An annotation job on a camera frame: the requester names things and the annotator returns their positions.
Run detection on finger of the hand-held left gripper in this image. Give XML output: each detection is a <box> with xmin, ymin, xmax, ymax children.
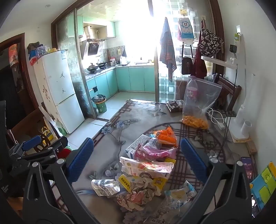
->
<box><xmin>17</xmin><ymin>136</ymin><xmax>69</xmax><ymax>166</ymax></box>
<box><xmin>9</xmin><ymin>135</ymin><xmax>42</xmax><ymax>160</ymax></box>

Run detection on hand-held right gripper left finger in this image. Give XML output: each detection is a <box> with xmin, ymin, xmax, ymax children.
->
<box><xmin>22</xmin><ymin>137</ymin><xmax>102</xmax><ymax>224</ymax></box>

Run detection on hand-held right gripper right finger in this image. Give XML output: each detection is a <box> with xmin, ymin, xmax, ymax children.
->
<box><xmin>177</xmin><ymin>138</ymin><xmax>254</xmax><ymax>224</ymax></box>

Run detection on red bucket green rim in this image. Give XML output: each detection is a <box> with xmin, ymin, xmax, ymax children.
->
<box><xmin>58</xmin><ymin>146</ymin><xmax>72</xmax><ymax>159</ymax></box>

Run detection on yellow box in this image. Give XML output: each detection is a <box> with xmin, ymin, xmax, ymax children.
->
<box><xmin>152</xmin><ymin>177</ymin><xmax>169</xmax><ymax>190</ymax></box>

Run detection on yellow carton black print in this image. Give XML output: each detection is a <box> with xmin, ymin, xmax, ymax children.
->
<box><xmin>118</xmin><ymin>174</ymin><xmax>135</xmax><ymax>192</ymax></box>

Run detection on white blue milk carton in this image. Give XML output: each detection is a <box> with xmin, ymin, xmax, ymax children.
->
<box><xmin>125</xmin><ymin>135</ymin><xmax>151</xmax><ymax>159</ymax></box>

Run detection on pinkish paper wrapper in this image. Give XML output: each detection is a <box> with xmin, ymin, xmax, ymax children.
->
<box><xmin>116</xmin><ymin>190</ymin><xmax>151</xmax><ymax>211</ymax></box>

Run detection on green kitchen trash bin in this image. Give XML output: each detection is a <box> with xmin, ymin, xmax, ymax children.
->
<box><xmin>92</xmin><ymin>94</ymin><xmax>107</xmax><ymax>114</ymax></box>

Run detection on yellow plastic container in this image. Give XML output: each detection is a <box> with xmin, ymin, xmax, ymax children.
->
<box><xmin>41</xmin><ymin>127</ymin><xmax>53</xmax><ymax>145</ymax></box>

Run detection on carved dark wooden chair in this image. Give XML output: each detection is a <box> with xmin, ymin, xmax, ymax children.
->
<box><xmin>6</xmin><ymin>105</ymin><xmax>63</xmax><ymax>151</ymax></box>

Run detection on clear jug green label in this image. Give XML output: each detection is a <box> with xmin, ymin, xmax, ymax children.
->
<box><xmin>57</xmin><ymin>121</ymin><xmax>66</xmax><ymax>135</ymax></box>

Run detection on white flat board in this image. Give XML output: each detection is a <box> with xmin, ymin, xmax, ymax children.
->
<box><xmin>39</xmin><ymin>105</ymin><xmax>63</xmax><ymax>138</ymax></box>

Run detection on blue white plastic wrapper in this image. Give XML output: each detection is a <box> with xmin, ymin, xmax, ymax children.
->
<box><xmin>165</xmin><ymin>180</ymin><xmax>198</xmax><ymax>205</ymax></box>

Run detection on orange snack packet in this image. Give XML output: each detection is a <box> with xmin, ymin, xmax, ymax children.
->
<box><xmin>152</xmin><ymin>127</ymin><xmax>178</xmax><ymax>148</ymax></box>

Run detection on black white crumpled wrapper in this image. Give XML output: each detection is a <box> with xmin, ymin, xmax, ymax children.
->
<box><xmin>91</xmin><ymin>178</ymin><xmax>121</xmax><ymax>197</ymax></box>

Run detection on pink plastic wrapper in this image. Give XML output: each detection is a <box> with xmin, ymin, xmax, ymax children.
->
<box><xmin>134</xmin><ymin>144</ymin><xmax>177</xmax><ymax>162</ymax></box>

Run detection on white red snack wrapper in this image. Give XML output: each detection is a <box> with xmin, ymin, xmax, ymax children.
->
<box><xmin>120</xmin><ymin>156</ymin><xmax>174</xmax><ymax>178</ymax></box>

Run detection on smartphone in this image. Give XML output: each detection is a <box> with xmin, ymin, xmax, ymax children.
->
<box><xmin>240</xmin><ymin>157</ymin><xmax>256</xmax><ymax>180</ymax></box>

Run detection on clear plastic wrapper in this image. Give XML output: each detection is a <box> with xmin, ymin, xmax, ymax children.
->
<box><xmin>151</xmin><ymin>194</ymin><xmax>192</xmax><ymax>224</ymax></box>

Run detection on white desk lamp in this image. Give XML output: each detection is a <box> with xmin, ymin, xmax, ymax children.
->
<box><xmin>201</xmin><ymin>55</ymin><xmax>252</xmax><ymax>140</ymax></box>

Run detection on brown cigarette box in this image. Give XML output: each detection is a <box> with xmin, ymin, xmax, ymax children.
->
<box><xmin>166</xmin><ymin>99</ymin><xmax>184</xmax><ymax>112</ymax></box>

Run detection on wooden block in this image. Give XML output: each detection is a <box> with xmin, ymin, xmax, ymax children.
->
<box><xmin>233</xmin><ymin>138</ymin><xmax>258</xmax><ymax>154</ymax></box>

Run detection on dark wooden door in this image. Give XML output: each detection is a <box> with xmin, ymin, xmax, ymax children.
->
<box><xmin>0</xmin><ymin>33</ymin><xmax>39</xmax><ymax>130</ymax></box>

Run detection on clear zip bag orange snacks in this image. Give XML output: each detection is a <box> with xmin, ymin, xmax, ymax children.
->
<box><xmin>182</xmin><ymin>76</ymin><xmax>222</xmax><ymax>130</ymax></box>

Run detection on white refrigerator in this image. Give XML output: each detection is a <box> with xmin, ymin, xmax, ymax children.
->
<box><xmin>32</xmin><ymin>49</ymin><xmax>85</xmax><ymax>134</ymax></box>

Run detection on glass-topped wooden table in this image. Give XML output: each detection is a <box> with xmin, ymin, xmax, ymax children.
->
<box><xmin>71</xmin><ymin>99</ymin><xmax>259</xmax><ymax>224</ymax></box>

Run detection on kitchen sliding glass door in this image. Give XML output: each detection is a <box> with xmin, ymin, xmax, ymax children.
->
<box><xmin>52</xmin><ymin>10</ymin><xmax>97</xmax><ymax>120</ymax></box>

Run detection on pink label plastic bottle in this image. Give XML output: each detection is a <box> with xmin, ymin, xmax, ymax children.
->
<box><xmin>186</xmin><ymin>75</ymin><xmax>198</xmax><ymax>104</ymax></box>

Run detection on blue yellow sticky note pad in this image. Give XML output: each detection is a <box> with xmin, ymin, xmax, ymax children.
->
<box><xmin>250</xmin><ymin>164</ymin><xmax>276</xmax><ymax>212</ymax></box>

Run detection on brown wooden chair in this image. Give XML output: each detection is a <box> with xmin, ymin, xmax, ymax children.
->
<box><xmin>212</xmin><ymin>74</ymin><xmax>242</xmax><ymax>112</ymax></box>

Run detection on blue red carton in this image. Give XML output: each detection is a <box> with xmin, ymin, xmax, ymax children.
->
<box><xmin>29</xmin><ymin>50</ymin><xmax>39</xmax><ymax>65</ymax></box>

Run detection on clear plastic box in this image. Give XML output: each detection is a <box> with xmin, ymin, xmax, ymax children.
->
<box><xmin>36</xmin><ymin>46</ymin><xmax>50</xmax><ymax>57</ymax></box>

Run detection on dark red hanging garment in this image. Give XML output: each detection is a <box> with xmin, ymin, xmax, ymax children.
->
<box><xmin>193</xmin><ymin>29</ymin><xmax>207</xmax><ymax>79</ymax></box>

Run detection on black handbag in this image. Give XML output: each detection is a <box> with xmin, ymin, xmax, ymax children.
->
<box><xmin>181</xmin><ymin>44</ymin><xmax>193</xmax><ymax>75</ymax></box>

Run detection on teal kitchen base cabinets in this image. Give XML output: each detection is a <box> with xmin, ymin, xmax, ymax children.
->
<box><xmin>85</xmin><ymin>66</ymin><xmax>156</xmax><ymax>101</ymax></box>

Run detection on steel range hood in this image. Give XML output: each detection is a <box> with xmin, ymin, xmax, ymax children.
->
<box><xmin>81</xmin><ymin>39</ymin><xmax>106</xmax><ymax>57</ymax></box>

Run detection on plaid hanging towel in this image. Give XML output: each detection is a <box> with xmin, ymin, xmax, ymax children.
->
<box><xmin>160</xmin><ymin>17</ymin><xmax>177</xmax><ymax>82</ymax></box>

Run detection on black white lettered bag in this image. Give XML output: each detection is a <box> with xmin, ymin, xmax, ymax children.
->
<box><xmin>199</xmin><ymin>28</ymin><xmax>224</xmax><ymax>57</ymax></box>

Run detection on white blue printed bag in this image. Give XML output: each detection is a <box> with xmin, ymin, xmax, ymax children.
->
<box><xmin>178</xmin><ymin>18</ymin><xmax>194</xmax><ymax>44</ymax></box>

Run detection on white charger with cable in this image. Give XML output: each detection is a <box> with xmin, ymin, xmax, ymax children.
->
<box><xmin>206</xmin><ymin>108</ymin><xmax>226</xmax><ymax>131</ymax></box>

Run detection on red wall hanging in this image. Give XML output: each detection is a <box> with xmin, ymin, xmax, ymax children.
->
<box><xmin>9</xmin><ymin>44</ymin><xmax>19</xmax><ymax>65</ymax></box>

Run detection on teal kitchen wall cabinets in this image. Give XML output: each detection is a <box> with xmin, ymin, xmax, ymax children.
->
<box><xmin>67</xmin><ymin>15</ymin><xmax>117</xmax><ymax>39</ymax></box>

